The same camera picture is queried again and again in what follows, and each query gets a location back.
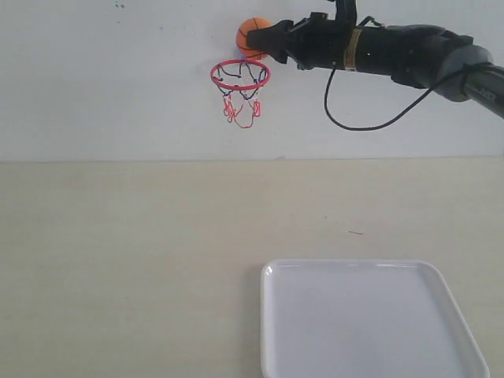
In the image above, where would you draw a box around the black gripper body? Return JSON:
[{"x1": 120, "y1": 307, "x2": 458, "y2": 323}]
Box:
[{"x1": 282, "y1": 12, "x2": 354, "y2": 70}]

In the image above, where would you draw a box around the small orange basketball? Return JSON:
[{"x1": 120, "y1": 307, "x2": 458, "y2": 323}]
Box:
[{"x1": 235, "y1": 17, "x2": 272, "y2": 61}]

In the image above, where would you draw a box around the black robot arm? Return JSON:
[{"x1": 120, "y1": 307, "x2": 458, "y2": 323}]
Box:
[{"x1": 246, "y1": 7, "x2": 503, "y2": 116}]

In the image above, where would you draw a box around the red mini basketball hoop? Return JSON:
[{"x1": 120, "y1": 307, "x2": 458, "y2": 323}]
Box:
[{"x1": 209, "y1": 58, "x2": 271, "y2": 129}]

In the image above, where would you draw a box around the white plastic tray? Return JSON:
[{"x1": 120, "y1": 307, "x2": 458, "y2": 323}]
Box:
[{"x1": 261, "y1": 259, "x2": 490, "y2": 377}]

